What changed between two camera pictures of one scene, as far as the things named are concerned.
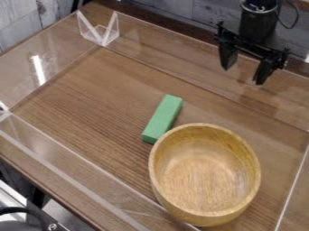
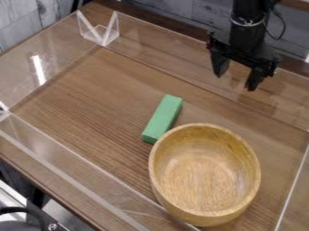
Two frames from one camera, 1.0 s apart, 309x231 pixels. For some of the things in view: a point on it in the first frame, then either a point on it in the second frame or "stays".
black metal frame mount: (38, 215) stays
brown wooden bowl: (203, 173) stays
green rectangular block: (162, 118) stays
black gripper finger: (228, 53) to (221, 61)
